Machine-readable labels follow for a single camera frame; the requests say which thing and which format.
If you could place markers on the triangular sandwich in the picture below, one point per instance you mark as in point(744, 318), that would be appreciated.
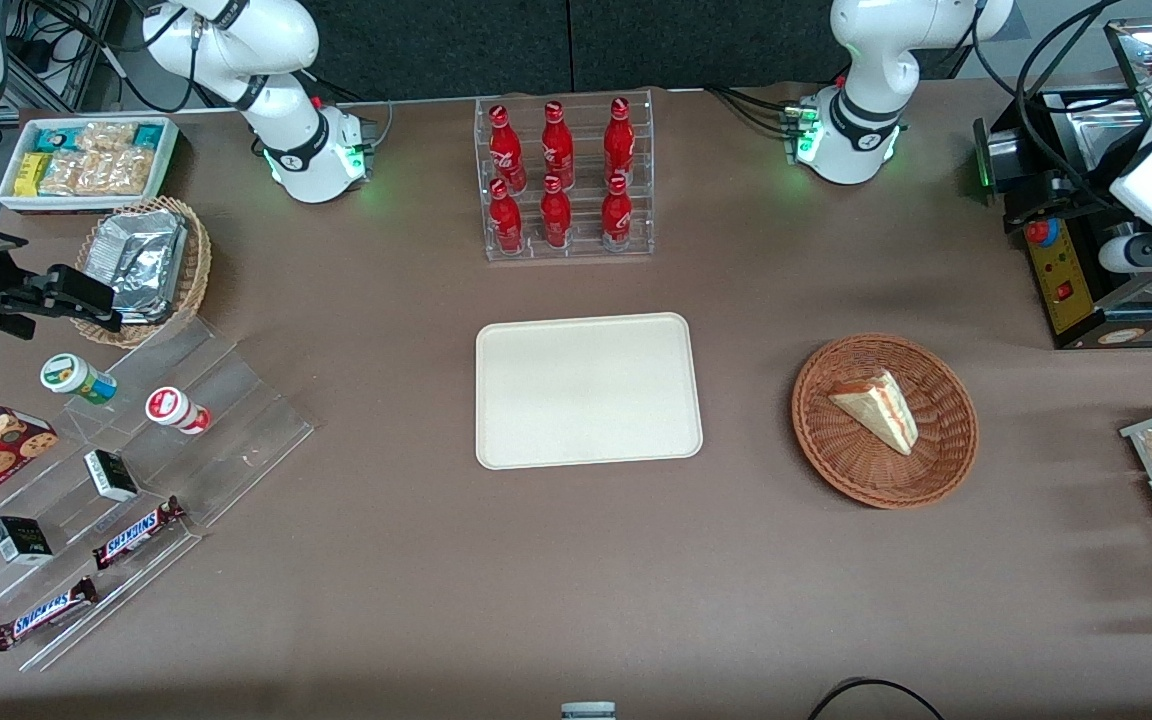
point(881, 410)

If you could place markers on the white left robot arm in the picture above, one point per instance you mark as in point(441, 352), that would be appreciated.
point(866, 60)

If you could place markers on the small oval wicker basket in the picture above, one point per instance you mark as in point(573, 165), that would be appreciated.
point(194, 270)

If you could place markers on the large round wicker basket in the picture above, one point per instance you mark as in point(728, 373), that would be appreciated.
point(836, 460)

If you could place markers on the cream plastic tray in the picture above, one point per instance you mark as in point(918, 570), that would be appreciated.
point(586, 390)

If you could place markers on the black food warmer machine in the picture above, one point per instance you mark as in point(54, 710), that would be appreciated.
point(1066, 280)

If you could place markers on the silver foil package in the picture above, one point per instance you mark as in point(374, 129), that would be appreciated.
point(141, 260)

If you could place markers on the green lid yogurt cup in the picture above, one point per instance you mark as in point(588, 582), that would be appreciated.
point(71, 376)

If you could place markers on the white rectangular snack bin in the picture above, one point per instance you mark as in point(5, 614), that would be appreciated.
point(6, 195)

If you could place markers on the clear bag of crackers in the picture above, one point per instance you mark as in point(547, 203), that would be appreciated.
point(101, 172)

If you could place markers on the yellow snack pack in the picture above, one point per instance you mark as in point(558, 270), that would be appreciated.
point(31, 173)

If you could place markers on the red lid yogurt cup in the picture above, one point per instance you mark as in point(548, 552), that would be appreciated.
point(171, 408)

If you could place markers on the teal snack pack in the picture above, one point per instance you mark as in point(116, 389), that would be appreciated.
point(58, 137)

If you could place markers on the small black box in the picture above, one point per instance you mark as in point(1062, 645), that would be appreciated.
point(111, 475)
point(21, 540)

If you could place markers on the clear acrylic stepped stand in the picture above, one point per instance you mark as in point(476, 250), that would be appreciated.
point(236, 440)

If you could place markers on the snickers chocolate bar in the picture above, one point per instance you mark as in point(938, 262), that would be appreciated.
point(41, 615)
point(136, 532)

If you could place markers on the red cola bottle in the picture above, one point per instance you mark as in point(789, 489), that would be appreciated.
point(557, 145)
point(556, 220)
point(506, 150)
point(506, 225)
point(617, 220)
point(619, 140)

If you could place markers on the clear acrylic bottle rack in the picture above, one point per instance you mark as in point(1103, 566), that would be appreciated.
point(586, 250)

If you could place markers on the grey cylindrical object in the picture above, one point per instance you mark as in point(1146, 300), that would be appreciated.
point(588, 711)

